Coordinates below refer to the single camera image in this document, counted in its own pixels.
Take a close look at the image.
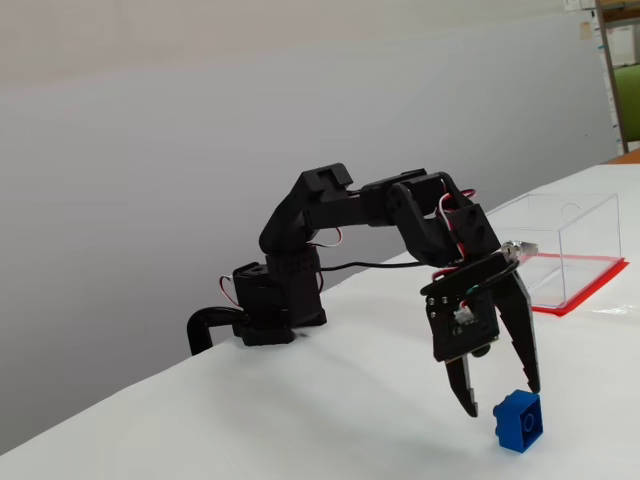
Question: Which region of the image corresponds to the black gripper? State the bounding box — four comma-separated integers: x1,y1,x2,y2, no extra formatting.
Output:
418,253,542,418

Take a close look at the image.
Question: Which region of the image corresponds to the blue lego brick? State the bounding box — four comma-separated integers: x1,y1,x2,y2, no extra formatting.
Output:
492,389,545,454

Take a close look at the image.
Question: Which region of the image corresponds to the transparent plastic box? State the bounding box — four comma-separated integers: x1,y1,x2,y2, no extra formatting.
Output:
482,192,623,310

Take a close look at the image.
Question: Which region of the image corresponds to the white cardboard box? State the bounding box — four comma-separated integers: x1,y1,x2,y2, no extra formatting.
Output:
607,24,637,67

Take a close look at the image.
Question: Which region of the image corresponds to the silver cylinder lock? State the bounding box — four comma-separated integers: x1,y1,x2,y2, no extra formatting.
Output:
501,239,540,261

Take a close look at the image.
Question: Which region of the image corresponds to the green panel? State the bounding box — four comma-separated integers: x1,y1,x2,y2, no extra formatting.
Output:
613,63,640,141

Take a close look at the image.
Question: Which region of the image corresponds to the black table clamp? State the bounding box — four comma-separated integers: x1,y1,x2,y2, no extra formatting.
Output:
186,305,246,357

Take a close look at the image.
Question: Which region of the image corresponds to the metal shelf rack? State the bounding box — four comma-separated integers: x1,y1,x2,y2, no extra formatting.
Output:
594,0,640,156

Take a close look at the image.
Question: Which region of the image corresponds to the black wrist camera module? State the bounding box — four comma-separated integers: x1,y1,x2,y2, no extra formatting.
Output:
424,287,501,364

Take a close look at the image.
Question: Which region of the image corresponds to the red tape frame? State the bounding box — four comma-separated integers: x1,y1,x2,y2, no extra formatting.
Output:
529,252,629,317

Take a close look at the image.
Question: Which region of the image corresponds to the red white servo wire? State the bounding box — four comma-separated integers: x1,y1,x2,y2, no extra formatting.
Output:
312,227,346,250
218,276,242,307
437,188,476,261

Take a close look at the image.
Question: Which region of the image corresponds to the black cable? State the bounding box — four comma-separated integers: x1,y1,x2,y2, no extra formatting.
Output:
319,252,521,301

